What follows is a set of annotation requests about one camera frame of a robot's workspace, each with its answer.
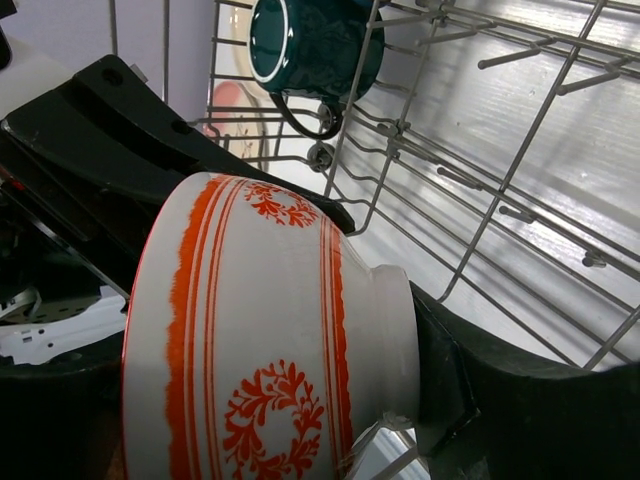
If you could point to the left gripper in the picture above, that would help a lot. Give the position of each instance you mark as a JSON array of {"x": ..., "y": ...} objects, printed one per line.
[{"x": 84, "y": 169}]

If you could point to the pink and cream plate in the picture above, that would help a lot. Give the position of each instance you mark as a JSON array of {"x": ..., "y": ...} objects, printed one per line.
[{"x": 240, "y": 18}]

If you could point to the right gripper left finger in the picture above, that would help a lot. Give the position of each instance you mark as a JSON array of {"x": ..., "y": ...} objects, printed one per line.
[{"x": 61, "y": 419}]

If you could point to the grey wire dish rack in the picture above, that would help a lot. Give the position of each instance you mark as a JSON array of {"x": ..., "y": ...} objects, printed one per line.
[{"x": 496, "y": 161}]

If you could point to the pink cream plate near edge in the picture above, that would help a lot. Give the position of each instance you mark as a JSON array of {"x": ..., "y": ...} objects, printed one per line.
[{"x": 237, "y": 129}]

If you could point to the dark green mug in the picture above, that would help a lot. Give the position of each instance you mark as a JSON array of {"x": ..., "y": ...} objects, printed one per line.
[{"x": 319, "y": 50}]

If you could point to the orange patterned bowl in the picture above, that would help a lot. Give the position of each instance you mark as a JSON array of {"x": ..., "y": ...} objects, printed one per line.
[{"x": 258, "y": 344}]

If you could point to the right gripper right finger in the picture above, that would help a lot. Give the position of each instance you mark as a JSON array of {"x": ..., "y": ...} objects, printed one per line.
[{"x": 491, "y": 410}]

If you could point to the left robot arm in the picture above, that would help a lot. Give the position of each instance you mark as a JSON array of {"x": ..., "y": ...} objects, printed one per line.
[{"x": 26, "y": 74}]

